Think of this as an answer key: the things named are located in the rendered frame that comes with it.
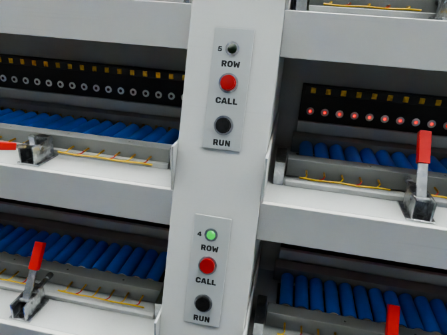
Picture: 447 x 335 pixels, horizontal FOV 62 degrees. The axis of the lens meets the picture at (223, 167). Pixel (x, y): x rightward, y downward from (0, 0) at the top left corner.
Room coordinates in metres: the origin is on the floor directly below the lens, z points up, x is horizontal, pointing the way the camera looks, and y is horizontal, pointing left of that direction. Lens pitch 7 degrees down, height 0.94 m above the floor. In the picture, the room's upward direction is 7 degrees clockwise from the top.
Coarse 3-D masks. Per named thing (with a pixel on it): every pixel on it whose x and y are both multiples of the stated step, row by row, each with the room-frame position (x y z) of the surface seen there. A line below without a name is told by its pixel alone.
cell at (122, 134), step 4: (132, 124) 0.54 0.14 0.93; (124, 128) 0.52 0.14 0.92; (128, 128) 0.53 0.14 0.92; (132, 128) 0.53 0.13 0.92; (136, 128) 0.54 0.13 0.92; (120, 132) 0.51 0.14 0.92; (124, 132) 0.51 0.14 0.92; (128, 132) 0.52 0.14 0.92; (132, 132) 0.53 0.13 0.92; (112, 136) 0.49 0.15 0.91; (116, 136) 0.49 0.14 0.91; (120, 136) 0.50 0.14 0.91; (124, 136) 0.50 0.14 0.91; (128, 136) 0.51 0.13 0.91
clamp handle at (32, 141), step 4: (28, 136) 0.44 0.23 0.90; (32, 136) 0.44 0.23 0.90; (32, 140) 0.44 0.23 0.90; (36, 140) 0.44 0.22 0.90; (0, 144) 0.38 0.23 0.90; (4, 144) 0.39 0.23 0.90; (8, 144) 0.39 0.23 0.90; (12, 144) 0.40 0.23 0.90; (16, 144) 0.40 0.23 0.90; (20, 144) 0.42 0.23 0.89; (24, 144) 0.43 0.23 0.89; (28, 144) 0.43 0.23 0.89; (32, 144) 0.44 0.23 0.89; (36, 144) 0.44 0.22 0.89; (0, 148) 0.38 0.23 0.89; (4, 148) 0.39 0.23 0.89; (8, 148) 0.39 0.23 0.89; (12, 148) 0.40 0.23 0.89
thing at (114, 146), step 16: (0, 128) 0.48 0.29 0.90; (16, 128) 0.48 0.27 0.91; (32, 128) 0.49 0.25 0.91; (64, 144) 0.47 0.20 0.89; (80, 144) 0.47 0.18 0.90; (96, 144) 0.46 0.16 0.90; (112, 144) 0.46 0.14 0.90; (128, 144) 0.46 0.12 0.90; (144, 144) 0.46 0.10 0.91; (160, 144) 0.46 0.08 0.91; (112, 160) 0.44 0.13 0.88; (128, 160) 0.44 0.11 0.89; (160, 160) 0.45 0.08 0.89
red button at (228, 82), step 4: (224, 76) 0.39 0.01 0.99; (228, 76) 0.38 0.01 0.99; (232, 76) 0.38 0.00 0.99; (224, 80) 0.38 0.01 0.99; (228, 80) 0.38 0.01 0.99; (232, 80) 0.38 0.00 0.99; (220, 84) 0.39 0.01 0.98; (224, 84) 0.38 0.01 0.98; (228, 84) 0.38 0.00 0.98; (232, 84) 0.38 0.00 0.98; (224, 88) 0.39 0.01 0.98; (228, 88) 0.38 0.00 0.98; (232, 88) 0.38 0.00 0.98
